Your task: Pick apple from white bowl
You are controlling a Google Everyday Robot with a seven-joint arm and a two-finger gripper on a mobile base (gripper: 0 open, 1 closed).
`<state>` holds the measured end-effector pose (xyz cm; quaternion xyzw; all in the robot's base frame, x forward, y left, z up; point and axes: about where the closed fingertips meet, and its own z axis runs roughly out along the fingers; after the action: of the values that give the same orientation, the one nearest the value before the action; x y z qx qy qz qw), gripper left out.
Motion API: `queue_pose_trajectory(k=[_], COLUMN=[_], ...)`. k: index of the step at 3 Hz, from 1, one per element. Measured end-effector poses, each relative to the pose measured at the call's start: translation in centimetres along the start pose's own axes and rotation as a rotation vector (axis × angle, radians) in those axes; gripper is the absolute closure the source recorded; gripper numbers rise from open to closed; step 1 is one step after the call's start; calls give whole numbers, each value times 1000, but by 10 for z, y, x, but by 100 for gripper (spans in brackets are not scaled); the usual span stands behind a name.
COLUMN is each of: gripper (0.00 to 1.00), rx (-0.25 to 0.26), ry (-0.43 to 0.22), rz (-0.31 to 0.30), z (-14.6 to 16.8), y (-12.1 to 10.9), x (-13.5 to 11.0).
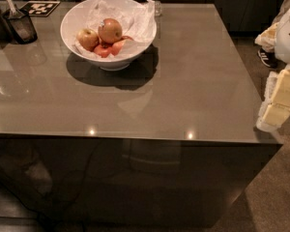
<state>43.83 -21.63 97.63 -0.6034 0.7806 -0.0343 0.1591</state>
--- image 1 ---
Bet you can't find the white paper towel liner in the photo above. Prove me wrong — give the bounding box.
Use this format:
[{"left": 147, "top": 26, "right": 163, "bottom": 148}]
[{"left": 74, "top": 0, "right": 157, "bottom": 63}]

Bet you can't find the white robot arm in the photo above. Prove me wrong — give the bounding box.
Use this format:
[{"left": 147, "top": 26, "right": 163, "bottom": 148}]
[{"left": 255, "top": 0, "right": 290, "bottom": 132}]

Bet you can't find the black white sneaker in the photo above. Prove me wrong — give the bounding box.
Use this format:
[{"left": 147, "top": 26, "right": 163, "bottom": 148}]
[{"left": 257, "top": 48, "right": 277, "bottom": 69}]

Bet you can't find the red bottom apple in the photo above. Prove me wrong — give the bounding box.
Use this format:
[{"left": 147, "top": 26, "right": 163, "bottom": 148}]
[{"left": 94, "top": 44, "right": 112, "bottom": 58}]

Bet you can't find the yellow-red left apple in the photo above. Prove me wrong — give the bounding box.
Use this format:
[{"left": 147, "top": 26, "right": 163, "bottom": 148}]
[{"left": 76, "top": 28, "right": 100, "bottom": 51}]

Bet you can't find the red right apple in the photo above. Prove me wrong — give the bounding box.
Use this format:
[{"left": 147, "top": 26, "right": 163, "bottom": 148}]
[{"left": 111, "top": 36, "right": 132, "bottom": 56}]

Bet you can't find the white ceramic bowl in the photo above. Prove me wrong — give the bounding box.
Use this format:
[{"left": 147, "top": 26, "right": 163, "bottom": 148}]
[{"left": 60, "top": 2, "right": 149, "bottom": 71}]

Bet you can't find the large top apple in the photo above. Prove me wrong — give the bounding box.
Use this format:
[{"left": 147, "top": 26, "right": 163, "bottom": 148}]
[{"left": 98, "top": 18, "right": 123, "bottom": 44}]

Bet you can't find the white utensil handle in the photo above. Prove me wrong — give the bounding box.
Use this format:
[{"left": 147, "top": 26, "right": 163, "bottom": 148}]
[{"left": 6, "top": 0, "right": 17, "bottom": 18}]

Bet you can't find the black white fiducial marker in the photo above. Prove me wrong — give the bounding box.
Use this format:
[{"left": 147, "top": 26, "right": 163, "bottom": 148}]
[{"left": 21, "top": 1, "right": 60, "bottom": 17}]

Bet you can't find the red apple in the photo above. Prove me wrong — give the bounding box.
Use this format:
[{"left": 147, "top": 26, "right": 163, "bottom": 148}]
[
  {"left": 94, "top": 44, "right": 112, "bottom": 58},
  {"left": 111, "top": 36, "right": 132, "bottom": 56}
]

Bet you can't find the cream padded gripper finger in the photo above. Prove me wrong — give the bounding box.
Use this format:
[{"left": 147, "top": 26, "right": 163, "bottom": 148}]
[{"left": 256, "top": 65, "right": 290, "bottom": 132}]

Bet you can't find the black mesh container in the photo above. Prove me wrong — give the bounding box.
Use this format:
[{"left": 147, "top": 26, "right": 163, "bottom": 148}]
[{"left": 3, "top": 10, "right": 38, "bottom": 44}]

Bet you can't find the small clear glass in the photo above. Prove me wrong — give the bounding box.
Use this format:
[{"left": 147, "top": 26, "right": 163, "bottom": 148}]
[{"left": 155, "top": 1, "right": 162, "bottom": 16}]

